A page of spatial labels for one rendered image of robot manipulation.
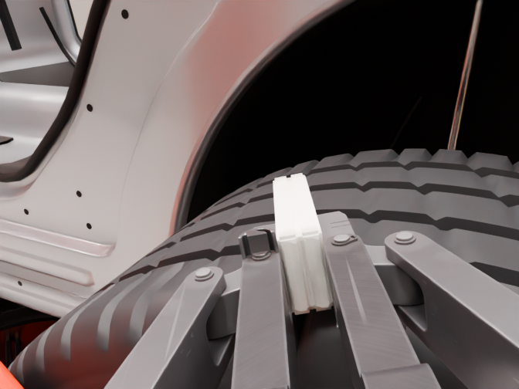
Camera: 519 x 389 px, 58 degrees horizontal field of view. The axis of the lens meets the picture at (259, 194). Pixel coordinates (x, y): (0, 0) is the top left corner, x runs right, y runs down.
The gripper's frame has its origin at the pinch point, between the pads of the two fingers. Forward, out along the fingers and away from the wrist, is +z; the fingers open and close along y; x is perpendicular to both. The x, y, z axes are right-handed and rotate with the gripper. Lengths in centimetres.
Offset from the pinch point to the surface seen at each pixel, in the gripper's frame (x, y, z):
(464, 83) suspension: -4, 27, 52
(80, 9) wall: 69, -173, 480
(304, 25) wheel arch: 8.0, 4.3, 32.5
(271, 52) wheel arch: 6.0, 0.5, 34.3
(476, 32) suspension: 3, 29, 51
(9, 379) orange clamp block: -6.4, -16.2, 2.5
